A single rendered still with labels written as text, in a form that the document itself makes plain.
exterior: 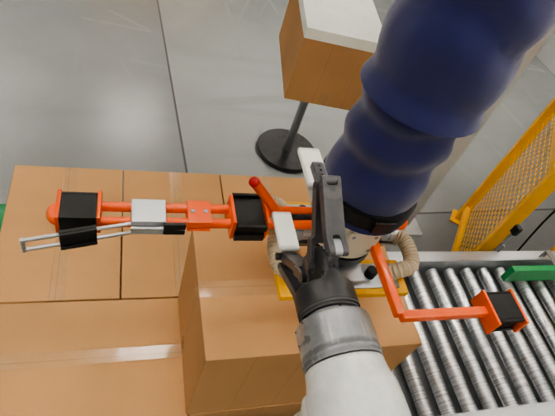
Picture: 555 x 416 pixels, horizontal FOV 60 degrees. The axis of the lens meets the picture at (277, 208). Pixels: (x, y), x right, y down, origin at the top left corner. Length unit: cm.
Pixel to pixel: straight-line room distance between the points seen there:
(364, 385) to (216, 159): 254
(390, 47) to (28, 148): 239
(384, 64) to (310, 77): 161
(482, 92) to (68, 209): 77
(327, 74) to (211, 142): 96
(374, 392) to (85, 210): 70
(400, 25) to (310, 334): 50
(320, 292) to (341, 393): 12
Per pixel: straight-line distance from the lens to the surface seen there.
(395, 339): 139
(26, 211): 195
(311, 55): 238
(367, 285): 121
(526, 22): 78
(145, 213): 103
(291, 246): 70
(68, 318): 169
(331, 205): 56
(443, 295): 211
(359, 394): 50
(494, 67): 81
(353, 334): 53
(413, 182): 96
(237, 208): 106
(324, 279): 56
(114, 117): 314
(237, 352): 122
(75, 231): 99
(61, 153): 292
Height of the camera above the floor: 204
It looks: 47 degrees down
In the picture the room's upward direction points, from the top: 22 degrees clockwise
